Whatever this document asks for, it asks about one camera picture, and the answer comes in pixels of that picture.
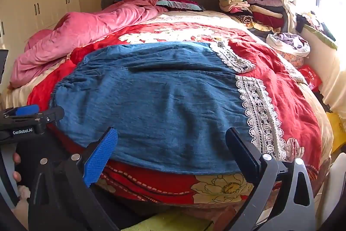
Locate blue denim lace-trimmed pants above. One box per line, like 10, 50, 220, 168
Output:
49, 42, 286, 175

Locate person's left hand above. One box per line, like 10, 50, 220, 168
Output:
12, 152, 22, 184

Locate person's black trouser legs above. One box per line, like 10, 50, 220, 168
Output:
16, 122, 152, 231

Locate pink crumpled duvet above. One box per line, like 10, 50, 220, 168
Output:
9, 0, 168, 89

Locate yellow bag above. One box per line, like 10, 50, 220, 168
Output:
326, 112, 345, 152

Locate red gift bag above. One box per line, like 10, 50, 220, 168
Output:
298, 65, 322, 92

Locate cream curtain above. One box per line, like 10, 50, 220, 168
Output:
281, 0, 345, 122

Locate white bag of clothes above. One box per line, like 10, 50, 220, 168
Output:
266, 32, 311, 69

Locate stack of folded clothes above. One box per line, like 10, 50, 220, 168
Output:
219, 0, 288, 40

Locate clutter on window sill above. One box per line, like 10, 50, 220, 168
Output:
296, 12, 338, 50

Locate floral pillow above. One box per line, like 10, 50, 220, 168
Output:
156, 0, 205, 12

